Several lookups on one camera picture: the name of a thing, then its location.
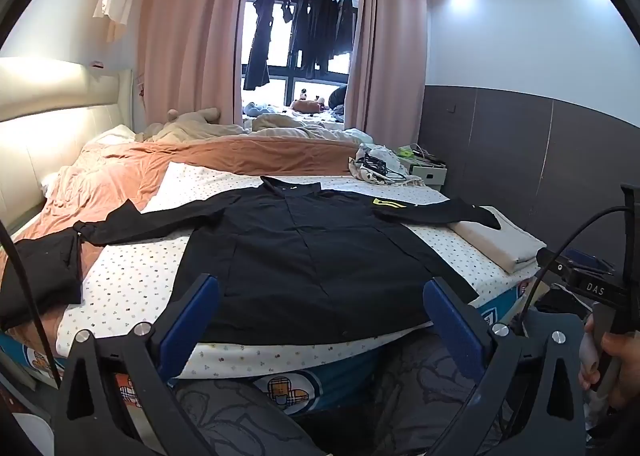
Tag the white nightstand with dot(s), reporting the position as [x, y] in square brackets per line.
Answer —
[430, 175]

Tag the cream printed tote bag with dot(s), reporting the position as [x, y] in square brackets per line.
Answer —
[362, 170]

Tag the folded black clothes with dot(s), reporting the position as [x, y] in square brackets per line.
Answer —
[40, 281]

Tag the black long-sleeve shirt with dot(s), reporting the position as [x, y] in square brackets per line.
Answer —
[300, 261]

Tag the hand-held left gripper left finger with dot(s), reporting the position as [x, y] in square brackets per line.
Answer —
[192, 316]

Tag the dark round cushion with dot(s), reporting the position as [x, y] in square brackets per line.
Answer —
[339, 96]

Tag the white spotted bed sheet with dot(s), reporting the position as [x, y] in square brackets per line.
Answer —
[140, 276]

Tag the person's right hand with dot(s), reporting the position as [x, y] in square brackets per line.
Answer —
[622, 366]

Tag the white padded headboard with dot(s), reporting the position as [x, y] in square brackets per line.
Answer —
[55, 95]

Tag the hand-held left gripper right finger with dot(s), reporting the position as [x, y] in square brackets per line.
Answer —
[452, 321]

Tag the orange blanket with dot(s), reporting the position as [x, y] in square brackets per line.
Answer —
[125, 170]

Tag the person's patterned grey pants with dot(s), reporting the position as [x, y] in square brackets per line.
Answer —
[235, 416]

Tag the brown plush toy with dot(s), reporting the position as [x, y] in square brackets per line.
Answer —
[306, 104]

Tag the beige duvet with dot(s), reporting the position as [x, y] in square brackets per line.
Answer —
[295, 128]

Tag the blue plush toy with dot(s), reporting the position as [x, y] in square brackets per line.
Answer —
[257, 109]

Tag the beige teddy bear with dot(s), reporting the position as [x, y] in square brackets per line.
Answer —
[190, 123]

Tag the dark hanging jacket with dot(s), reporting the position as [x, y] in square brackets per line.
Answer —
[344, 25]
[312, 35]

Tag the cartoon print mattress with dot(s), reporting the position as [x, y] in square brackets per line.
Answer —
[295, 388]

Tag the folded beige cloth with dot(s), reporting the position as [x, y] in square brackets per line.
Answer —
[500, 241]

